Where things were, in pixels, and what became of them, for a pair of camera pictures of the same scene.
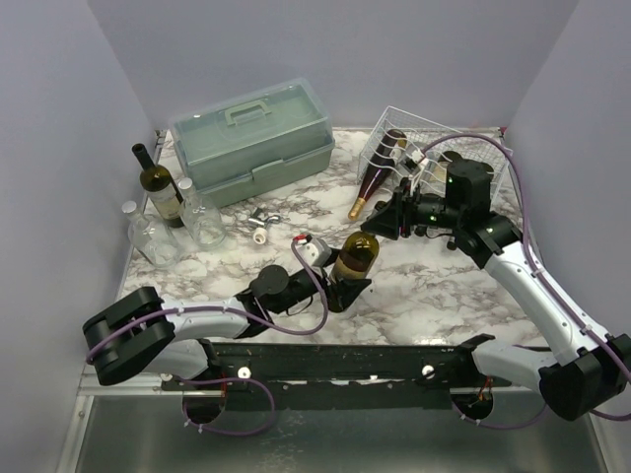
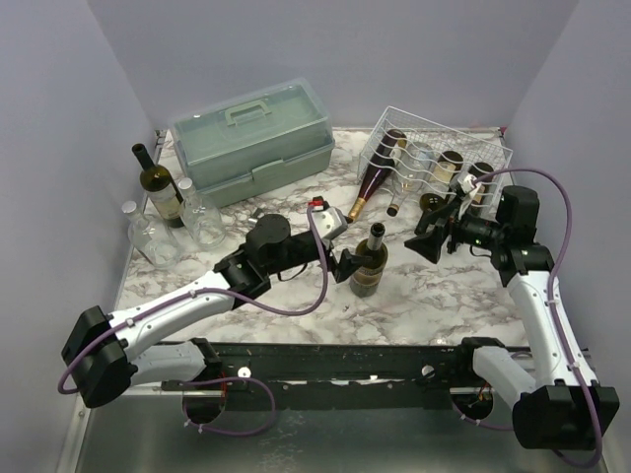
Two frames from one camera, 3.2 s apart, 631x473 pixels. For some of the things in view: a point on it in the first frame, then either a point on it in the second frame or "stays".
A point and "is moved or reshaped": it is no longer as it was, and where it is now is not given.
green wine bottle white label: x=162 y=189 stays
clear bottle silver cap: x=153 y=238 stays
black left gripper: x=345 y=292 → x=345 y=265
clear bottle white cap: x=202 y=217 stays
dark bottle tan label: x=357 y=256 is moved or reshaped
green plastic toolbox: x=252 y=143 stays
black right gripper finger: x=386 y=221 → x=437 y=213
